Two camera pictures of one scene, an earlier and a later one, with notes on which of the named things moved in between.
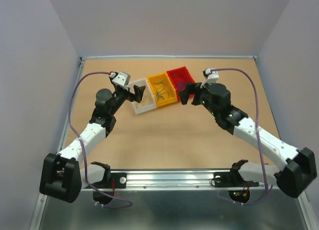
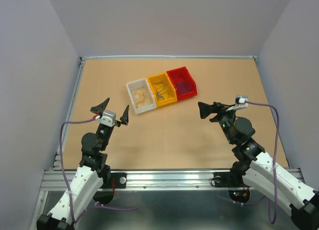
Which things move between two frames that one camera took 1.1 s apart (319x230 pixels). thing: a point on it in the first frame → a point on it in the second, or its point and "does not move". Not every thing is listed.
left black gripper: x=138 y=92 → x=99 y=108
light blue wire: x=160 y=90 does not move
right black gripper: x=193 y=88 → x=205 y=109
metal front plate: x=174 y=209 does not move
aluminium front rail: x=201 y=179 does not move
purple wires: x=180 y=86 does not move
